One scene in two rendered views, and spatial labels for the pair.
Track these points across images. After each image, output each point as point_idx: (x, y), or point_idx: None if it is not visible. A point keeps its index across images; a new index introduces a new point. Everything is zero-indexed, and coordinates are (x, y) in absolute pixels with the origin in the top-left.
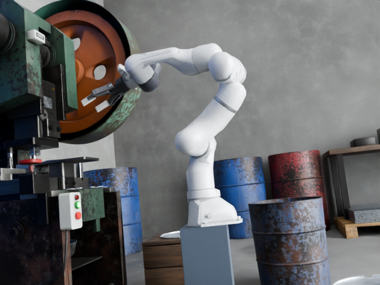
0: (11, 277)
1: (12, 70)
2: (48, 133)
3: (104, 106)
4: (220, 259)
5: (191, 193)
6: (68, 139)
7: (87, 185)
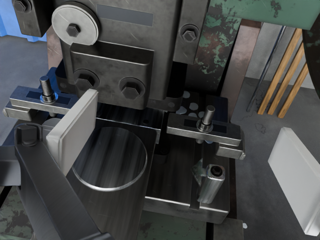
0: None
1: None
2: (79, 93)
3: (292, 202)
4: None
5: None
6: (311, 74)
7: (215, 220)
